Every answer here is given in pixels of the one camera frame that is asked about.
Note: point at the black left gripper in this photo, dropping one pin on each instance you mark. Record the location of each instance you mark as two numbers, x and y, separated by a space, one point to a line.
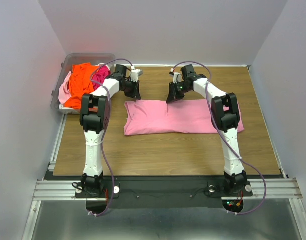
135 93

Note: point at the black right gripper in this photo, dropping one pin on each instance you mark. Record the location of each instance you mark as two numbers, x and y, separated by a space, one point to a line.
173 95

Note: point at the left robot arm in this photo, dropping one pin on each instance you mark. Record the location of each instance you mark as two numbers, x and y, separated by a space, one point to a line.
94 119

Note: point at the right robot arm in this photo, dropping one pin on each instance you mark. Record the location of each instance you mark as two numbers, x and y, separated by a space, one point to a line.
225 117

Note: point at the magenta t shirt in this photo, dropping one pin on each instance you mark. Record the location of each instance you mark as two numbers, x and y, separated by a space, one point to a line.
99 76

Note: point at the orange t shirt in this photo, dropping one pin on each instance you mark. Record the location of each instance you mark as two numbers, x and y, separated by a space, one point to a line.
79 83

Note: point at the light pink t shirt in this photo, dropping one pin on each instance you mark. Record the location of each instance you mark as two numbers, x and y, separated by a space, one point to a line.
64 92

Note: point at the clear plastic bin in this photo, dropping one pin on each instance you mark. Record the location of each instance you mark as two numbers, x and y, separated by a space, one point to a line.
66 66

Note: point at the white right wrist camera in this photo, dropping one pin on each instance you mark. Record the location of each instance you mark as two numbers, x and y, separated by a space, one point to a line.
176 76

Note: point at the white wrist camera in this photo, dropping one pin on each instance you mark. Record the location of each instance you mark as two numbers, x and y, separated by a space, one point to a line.
176 76
135 73

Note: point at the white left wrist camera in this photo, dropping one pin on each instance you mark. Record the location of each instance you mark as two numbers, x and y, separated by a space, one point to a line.
135 73

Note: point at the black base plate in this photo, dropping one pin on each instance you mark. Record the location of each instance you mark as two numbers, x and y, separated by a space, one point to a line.
143 192

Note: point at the aluminium frame rail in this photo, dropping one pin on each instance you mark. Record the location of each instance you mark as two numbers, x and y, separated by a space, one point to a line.
273 189

